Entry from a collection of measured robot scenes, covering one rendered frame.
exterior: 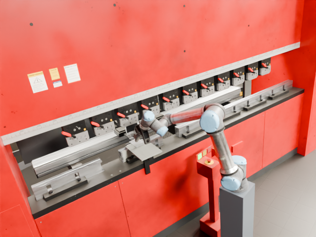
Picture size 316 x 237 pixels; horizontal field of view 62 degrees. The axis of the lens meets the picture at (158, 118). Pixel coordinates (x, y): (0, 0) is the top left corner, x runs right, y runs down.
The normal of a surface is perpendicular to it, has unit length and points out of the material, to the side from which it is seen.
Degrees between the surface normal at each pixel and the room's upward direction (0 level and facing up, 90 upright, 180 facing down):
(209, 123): 83
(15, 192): 90
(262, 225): 0
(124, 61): 90
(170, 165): 90
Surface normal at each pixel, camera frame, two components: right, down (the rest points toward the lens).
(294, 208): -0.12, -0.90
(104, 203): 0.54, 0.29
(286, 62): -0.83, 0.32
